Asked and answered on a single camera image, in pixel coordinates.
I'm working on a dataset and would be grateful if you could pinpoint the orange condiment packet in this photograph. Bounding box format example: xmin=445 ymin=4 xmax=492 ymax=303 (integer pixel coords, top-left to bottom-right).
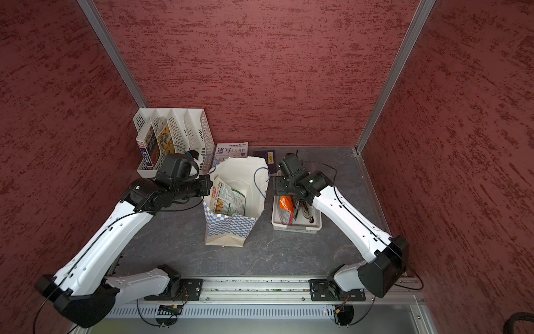
xmin=278 ymin=196 xmax=295 ymax=225

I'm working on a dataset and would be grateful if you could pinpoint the white blue checkered paper bag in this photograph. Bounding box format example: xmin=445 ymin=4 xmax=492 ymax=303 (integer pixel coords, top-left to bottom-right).
xmin=203 ymin=157 xmax=271 ymax=247

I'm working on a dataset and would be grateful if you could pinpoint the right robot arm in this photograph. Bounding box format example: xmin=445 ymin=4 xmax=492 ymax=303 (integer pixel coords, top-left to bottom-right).
xmin=275 ymin=160 xmax=410 ymax=298

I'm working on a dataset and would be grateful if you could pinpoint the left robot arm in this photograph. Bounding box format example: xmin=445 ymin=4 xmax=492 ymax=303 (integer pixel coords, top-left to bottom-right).
xmin=36 ymin=150 xmax=213 ymax=328

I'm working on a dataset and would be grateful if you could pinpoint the dark navy notebook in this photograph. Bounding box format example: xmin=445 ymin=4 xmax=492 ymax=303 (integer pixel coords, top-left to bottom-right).
xmin=253 ymin=150 xmax=278 ymax=175

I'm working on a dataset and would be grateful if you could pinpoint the white plastic tray basket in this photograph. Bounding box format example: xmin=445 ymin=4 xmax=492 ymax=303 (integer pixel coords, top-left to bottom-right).
xmin=271 ymin=196 xmax=323 ymax=234

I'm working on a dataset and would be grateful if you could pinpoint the white booklet with text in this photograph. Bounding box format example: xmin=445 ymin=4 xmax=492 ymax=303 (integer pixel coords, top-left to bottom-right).
xmin=214 ymin=142 xmax=249 ymax=164

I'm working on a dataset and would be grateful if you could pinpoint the yellow magazine in rack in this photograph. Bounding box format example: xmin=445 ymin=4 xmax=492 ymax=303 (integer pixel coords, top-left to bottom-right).
xmin=157 ymin=119 xmax=175 ymax=157

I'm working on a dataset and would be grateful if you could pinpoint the blue white book in rack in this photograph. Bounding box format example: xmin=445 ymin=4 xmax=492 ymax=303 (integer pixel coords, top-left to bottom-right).
xmin=136 ymin=122 xmax=160 ymax=170

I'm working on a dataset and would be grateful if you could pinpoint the white file organizer rack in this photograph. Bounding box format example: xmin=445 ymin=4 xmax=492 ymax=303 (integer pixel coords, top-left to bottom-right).
xmin=133 ymin=108 xmax=215 ymax=178

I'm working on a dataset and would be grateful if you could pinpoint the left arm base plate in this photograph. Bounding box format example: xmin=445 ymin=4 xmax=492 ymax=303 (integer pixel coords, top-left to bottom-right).
xmin=166 ymin=278 xmax=204 ymax=301

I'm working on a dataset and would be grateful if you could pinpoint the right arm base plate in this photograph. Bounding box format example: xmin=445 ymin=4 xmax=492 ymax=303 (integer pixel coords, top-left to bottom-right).
xmin=309 ymin=279 xmax=367 ymax=302

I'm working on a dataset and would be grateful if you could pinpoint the aluminium rail base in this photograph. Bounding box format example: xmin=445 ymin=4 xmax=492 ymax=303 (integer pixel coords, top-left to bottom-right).
xmin=107 ymin=276 xmax=426 ymax=322

